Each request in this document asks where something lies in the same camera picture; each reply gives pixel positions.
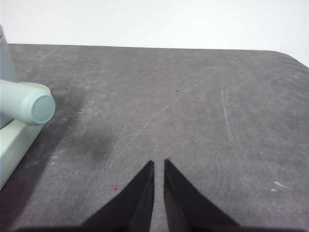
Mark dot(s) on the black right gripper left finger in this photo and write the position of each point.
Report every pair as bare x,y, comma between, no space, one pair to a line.
130,207

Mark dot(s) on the mint green breakfast machine base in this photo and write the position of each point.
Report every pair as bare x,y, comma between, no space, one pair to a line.
14,145

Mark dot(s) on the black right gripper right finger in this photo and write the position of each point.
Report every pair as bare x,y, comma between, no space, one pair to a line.
188,207

